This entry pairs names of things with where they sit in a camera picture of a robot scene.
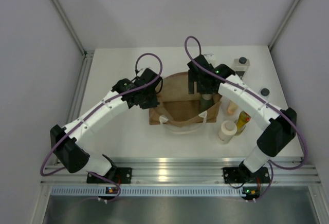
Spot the yellow bottle red cap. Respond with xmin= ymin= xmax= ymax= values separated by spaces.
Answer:
xmin=235 ymin=111 xmax=251 ymax=136

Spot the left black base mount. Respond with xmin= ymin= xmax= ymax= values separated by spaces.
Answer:
xmin=86 ymin=167 xmax=132 ymax=184

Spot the slotted grey cable duct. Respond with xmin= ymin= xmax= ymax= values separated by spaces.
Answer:
xmin=51 ymin=186 xmax=257 ymax=197

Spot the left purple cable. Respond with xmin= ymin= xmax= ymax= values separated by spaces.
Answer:
xmin=40 ymin=52 xmax=163 ymax=177

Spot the right aluminium frame post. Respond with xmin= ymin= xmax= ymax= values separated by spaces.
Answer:
xmin=268 ymin=0 xmax=302 ymax=51

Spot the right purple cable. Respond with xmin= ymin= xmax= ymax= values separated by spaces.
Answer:
xmin=184 ymin=35 xmax=309 ymax=171

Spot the left aluminium frame post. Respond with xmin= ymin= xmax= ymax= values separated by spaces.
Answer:
xmin=38 ymin=0 xmax=89 ymax=55

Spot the clear bottle black cap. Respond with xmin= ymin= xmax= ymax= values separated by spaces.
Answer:
xmin=232 ymin=57 xmax=250 ymax=80

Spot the white bottle dark cap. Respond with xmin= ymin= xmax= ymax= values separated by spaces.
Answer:
xmin=259 ymin=88 xmax=270 ymax=100

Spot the aluminium mounting rail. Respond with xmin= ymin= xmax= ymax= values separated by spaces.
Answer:
xmin=41 ymin=156 xmax=321 ymax=186

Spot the purple cable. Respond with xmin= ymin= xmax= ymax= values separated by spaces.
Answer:
xmin=184 ymin=35 xmax=309 ymax=171
xmin=40 ymin=52 xmax=163 ymax=177

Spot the brown canvas tote bag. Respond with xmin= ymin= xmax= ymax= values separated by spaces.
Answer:
xmin=149 ymin=72 xmax=222 ymax=134

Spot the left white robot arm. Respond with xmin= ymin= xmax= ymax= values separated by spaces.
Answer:
xmin=50 ymin=68 xmax=162 ymax=183

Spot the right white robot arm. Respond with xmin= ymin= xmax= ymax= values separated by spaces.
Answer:
xmin=187 ymin=54 xmax=297 ymax=183

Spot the round white jar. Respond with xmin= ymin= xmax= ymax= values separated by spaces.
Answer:
xmin=217 ymin=120 xmax=237 ymax=145

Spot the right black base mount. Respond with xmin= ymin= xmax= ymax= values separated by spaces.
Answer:
xmin=223 ymin=167 xmax=270 ymax=184

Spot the orange bottle pink cap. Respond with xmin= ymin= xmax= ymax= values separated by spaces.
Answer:
xmin=226 ymin=101 xmax=239 ymax=115

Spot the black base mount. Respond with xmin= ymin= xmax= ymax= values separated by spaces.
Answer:
xmin=86 ymin=167 xmax=132 ymax=184
xmin=223 ymin=167 xmax=270 ymax=184

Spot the aluminium frame post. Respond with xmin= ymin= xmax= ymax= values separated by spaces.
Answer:
xmin=268 ymin=0 xmax=302 ymax=51
xmin=38 ymin=0 xmax=89 ymax=55

